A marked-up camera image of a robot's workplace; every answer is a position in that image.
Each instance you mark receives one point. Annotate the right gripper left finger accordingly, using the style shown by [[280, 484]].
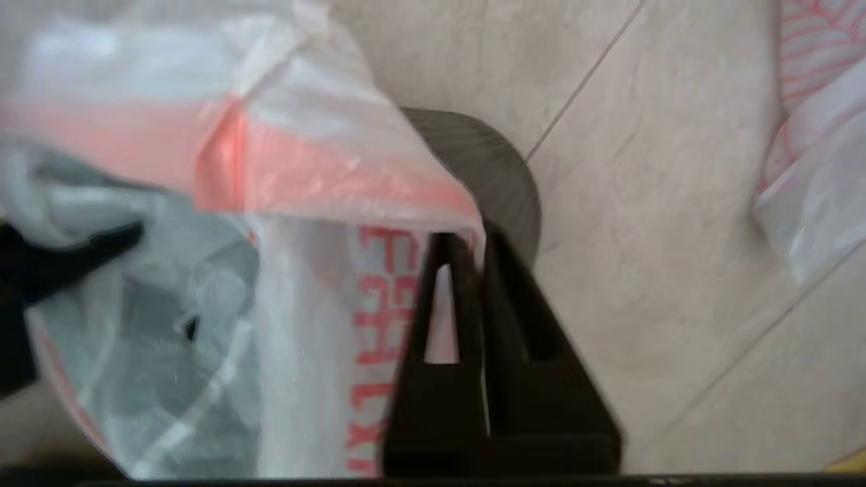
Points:
[[440, 419]]

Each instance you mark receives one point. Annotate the yellow fabric tote bag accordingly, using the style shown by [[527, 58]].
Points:
[[847, 464]]

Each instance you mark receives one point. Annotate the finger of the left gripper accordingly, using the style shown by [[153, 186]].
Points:
[[40, 270]]

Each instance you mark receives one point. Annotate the black round trash bin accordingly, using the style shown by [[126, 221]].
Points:
[[487, 176]]

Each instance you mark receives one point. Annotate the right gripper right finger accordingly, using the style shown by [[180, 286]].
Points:
[[541, 406]]

